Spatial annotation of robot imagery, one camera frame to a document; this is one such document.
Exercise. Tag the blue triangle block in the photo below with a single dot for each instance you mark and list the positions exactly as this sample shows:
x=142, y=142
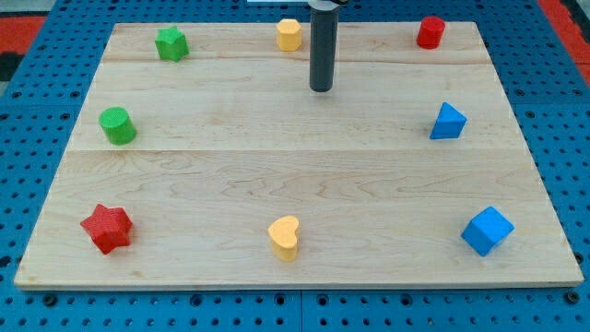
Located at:
x=449, y=123

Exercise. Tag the yellow heart block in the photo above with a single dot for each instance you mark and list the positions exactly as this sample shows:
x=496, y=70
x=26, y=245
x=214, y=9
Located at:
x=284, y=238

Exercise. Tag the light wooden board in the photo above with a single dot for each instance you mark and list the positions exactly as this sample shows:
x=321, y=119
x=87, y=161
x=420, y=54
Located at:
x=231, y=138

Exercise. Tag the yellow hexagon block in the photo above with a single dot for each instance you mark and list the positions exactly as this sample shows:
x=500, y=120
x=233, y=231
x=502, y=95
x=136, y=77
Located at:
x=289, y=35

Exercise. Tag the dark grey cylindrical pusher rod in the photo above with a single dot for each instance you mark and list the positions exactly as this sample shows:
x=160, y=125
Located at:
x=324, y=20

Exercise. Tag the green star block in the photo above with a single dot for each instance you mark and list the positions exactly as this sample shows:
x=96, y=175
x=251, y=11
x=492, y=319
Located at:
x=171, y=44

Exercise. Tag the green cylinder block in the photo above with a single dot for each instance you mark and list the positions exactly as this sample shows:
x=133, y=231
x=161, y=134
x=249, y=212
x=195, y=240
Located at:
x=117, y=126

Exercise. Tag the red cylinder block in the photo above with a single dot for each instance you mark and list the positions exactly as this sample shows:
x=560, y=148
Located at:
x=431, y=32

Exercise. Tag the red star block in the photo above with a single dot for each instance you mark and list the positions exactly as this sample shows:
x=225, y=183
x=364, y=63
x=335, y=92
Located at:
x=108, y=228

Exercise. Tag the blue cube block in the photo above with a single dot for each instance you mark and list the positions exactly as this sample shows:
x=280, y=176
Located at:
x=486, y=230

